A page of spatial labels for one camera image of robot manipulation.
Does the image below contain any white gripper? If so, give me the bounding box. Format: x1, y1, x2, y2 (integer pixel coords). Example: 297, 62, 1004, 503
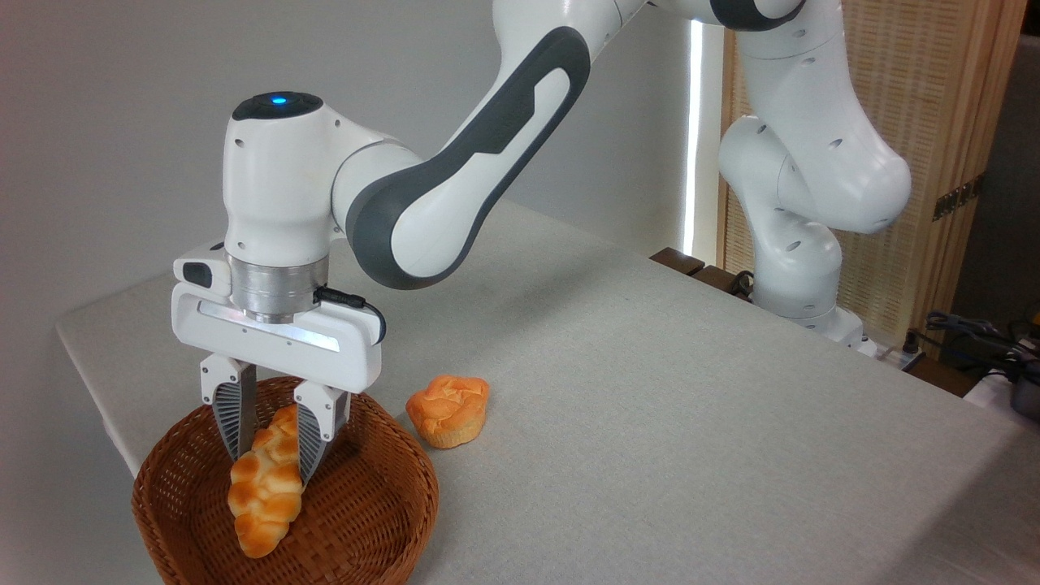
171, 241, 384, 488

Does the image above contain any braided bread loaf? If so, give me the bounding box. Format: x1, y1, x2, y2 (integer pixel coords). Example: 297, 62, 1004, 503
227, 404, 305, 560

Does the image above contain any round muffin-shaped bread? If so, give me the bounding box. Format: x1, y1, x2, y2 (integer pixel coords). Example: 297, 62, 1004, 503
405, 375, 491, 450

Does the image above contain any brown wicker basket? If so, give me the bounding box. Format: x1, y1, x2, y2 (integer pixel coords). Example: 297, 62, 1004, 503
132, 375, 440, 585

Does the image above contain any dark wooden board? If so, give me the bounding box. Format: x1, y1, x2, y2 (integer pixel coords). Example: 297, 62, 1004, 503
649, 247, 758, 302

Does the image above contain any dark metal screen hinge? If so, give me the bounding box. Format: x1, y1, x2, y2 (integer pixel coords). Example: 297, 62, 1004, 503
932, 173, 987, 223

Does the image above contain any wooden folding screen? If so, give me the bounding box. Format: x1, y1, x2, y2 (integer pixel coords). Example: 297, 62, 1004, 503
717, 0, 1029, 352

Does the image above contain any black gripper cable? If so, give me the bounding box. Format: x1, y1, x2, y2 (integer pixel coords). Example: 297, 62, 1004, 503
313, 285, 388, 343

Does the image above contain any black cable bundle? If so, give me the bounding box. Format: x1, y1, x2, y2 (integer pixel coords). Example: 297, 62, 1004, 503
900, 310, 1040, 383

